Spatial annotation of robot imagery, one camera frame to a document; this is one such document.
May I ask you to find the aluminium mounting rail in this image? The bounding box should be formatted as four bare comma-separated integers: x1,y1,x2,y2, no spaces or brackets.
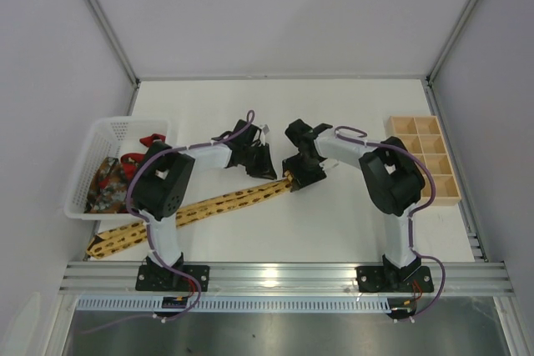
59,261,514,297

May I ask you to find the yellow beetle print tie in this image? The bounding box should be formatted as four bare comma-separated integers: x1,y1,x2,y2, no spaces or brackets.
85,173,293,259

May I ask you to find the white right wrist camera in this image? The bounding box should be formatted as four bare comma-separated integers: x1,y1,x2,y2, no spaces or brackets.
320,158,339,172

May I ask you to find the camouflage pattern tie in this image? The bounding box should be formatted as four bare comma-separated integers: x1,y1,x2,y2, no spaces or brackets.
84,157,132,214

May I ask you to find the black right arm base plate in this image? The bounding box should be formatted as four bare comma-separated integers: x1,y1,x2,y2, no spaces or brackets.
355,264,435,293

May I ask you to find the wooden compartment box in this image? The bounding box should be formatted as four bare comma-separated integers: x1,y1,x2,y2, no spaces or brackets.
385,116,461,207

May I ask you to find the white plastic basket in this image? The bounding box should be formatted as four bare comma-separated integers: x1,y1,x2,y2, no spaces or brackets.
63,116,176,221

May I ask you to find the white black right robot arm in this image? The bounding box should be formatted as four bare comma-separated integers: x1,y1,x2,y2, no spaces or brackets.
282,119,425,293

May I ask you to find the white slotted cable duct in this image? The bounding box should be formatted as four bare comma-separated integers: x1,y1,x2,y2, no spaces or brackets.
76,295,391,313

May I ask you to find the red tie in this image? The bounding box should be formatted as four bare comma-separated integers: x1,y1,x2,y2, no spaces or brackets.
120,133,166,180

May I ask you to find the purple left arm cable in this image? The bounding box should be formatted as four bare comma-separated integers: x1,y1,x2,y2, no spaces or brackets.
78,110,256,334

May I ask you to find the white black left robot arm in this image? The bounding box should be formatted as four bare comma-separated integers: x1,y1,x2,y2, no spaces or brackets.
125,112,277,277

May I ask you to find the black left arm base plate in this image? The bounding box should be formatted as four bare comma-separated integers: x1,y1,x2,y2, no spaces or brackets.
135,263,209,292

